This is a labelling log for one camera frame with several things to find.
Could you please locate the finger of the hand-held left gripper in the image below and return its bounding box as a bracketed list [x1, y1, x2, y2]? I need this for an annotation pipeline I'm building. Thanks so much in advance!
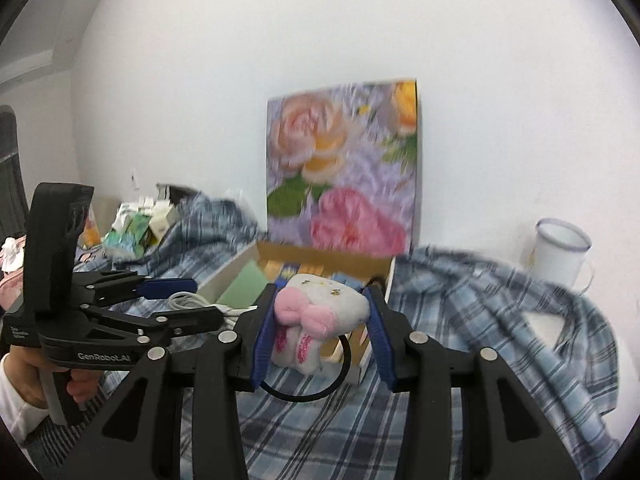
[82, 306, 226, 352]
[75, 269, 199, 307]

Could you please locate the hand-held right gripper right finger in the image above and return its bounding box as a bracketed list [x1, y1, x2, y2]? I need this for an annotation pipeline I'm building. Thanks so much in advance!
[362, 286, 584, 480]

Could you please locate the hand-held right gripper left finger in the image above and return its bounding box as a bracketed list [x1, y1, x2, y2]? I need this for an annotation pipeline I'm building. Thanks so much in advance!
[55, 283, 279, 480]

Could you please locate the cardboard box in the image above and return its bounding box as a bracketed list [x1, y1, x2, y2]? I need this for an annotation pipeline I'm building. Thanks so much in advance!
[197, 240, 399, 387]

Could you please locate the green cloth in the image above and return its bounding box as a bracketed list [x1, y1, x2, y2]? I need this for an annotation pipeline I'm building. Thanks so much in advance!
[216, 262, 269, 309]

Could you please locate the white plush hair tie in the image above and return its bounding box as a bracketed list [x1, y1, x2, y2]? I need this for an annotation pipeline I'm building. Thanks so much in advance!
[260, 274, 372, 404]

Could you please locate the gold and blue cigarette pack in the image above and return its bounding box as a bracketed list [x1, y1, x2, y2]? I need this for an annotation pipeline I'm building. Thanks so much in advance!
[272, 260, 332, 282]

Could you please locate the person's left forearm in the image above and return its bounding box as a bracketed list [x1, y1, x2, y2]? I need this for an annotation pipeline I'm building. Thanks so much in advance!
[0, 360, 52, 447]

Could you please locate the person's left hand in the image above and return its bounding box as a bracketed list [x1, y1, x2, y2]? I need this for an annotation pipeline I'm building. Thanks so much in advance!
[0, 347, 103, 411]

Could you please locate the pink bag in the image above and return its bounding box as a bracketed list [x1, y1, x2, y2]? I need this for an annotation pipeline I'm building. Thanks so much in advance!
[0, 236, 27, 312]

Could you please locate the small white carton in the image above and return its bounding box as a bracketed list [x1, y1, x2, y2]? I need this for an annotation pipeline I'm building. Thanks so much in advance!
[149, 200, 179, 242]

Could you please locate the blue plaid shirt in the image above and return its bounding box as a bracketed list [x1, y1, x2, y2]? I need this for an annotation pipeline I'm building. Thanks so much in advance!
[75, 192, 624, 480]

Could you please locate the floral picture board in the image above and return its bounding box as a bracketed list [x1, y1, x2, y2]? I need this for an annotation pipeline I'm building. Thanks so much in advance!
[265, 79, 424, 257]

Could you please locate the white enamel mug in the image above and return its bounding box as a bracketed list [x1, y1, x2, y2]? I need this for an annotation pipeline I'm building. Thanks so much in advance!
[525, 217, 597, 295]

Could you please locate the white cable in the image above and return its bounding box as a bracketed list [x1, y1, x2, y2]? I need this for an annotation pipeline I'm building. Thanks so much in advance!
[167, 291, 257, 324]

